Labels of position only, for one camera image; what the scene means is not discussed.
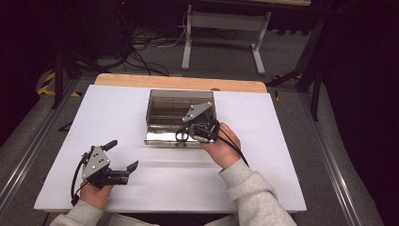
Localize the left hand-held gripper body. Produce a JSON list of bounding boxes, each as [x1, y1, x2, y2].
[[81, 145, 130, 190]]

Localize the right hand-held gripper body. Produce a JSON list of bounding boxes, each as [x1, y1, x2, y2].
[[182, 101, 221, 144]]

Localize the grey transparent drawer box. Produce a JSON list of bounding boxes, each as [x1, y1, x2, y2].
[[143, 89, 218, 149]]

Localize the person's left hand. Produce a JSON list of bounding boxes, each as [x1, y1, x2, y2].
[[79, 183, 114, 211]]

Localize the person's right hand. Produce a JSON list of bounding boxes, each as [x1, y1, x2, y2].
[[200, 121, 242, 171]]

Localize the white table board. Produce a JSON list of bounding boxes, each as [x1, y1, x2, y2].
[[33, 84, 308, 215]]

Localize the wooden table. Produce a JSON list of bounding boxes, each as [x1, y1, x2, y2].
[[93, 73, 268, 94]]

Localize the black metal stand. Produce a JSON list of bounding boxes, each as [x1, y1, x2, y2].
[[51, 46, 111, 110], [265, 18, 327, 122]]

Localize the yellow black floor tape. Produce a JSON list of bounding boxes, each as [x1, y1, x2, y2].
[[37, 72, 83, 98]]

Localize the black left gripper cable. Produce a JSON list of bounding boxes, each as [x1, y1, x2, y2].
[[71, 153, 91, 207]]

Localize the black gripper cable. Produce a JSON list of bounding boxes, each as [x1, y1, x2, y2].
[[71, 153, 91, 207], [196, 123, 250, 168]]

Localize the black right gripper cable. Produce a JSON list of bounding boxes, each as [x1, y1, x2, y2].
[[196, 123, 250, 168]]

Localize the aluminium floor rail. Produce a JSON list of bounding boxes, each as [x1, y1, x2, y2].
[[0, 79, 81, 215], [297, 92, 365, 226]]

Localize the bundle of black floor cables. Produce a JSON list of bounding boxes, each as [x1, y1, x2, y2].
[[116, 8, 189, 77]]

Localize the white metal desk frame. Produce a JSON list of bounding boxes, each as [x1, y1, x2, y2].
[[181, 3, 273, 76]]

